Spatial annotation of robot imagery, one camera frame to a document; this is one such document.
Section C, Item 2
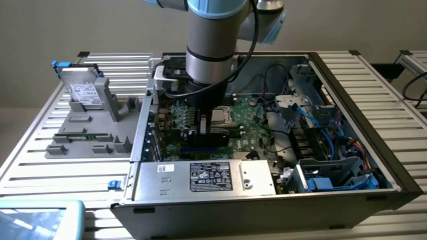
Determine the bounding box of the blue disk bay bracket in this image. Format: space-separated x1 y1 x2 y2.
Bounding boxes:
305 172 380 194

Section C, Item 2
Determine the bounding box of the teach pendant with blue rim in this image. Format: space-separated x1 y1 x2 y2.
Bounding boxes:
0 199 86 240

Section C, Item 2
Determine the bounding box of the green RAM stick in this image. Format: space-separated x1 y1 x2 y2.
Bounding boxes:
53 133 109 141

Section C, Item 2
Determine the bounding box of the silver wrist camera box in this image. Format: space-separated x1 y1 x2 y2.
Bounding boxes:
152 64 192 91

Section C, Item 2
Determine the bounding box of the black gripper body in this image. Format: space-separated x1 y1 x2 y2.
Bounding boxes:
184 80 229 111

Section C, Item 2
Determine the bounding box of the black graphics card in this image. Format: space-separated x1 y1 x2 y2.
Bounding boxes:
179 127 232 149

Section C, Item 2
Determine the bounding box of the silver hard disk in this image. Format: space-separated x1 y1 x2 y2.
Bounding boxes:
58 66 104 106

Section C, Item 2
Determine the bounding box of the green motherboard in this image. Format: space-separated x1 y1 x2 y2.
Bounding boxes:
155 92 296 166

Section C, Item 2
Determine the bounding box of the grey parts rack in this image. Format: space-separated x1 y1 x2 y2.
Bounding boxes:
42 76 143 160

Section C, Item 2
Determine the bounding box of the grey metal drive cage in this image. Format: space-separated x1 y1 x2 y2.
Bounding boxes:
275 63 339 127

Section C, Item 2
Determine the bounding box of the coloured power wire bundle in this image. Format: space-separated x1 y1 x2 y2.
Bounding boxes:
341 138 380 176

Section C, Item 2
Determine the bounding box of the blue data wire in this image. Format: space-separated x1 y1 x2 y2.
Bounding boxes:
289 104 339 161

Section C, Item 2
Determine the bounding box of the metal slat side table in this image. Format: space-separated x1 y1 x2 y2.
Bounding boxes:
392 49 427 81

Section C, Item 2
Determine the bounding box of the black open PC case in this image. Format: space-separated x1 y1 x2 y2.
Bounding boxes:
108 51 425 240

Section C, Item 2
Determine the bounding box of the black loose cable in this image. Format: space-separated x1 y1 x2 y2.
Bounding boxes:
400 70 427 109

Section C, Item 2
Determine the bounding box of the blue disk carrier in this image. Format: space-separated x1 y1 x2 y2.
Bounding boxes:
49 60 105 81

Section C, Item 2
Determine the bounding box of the silver CPU socket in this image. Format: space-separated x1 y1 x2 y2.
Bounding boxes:
208 105 237 129

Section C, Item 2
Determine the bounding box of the silver power supply unit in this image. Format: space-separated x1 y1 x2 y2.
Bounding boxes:
132 159 279 202

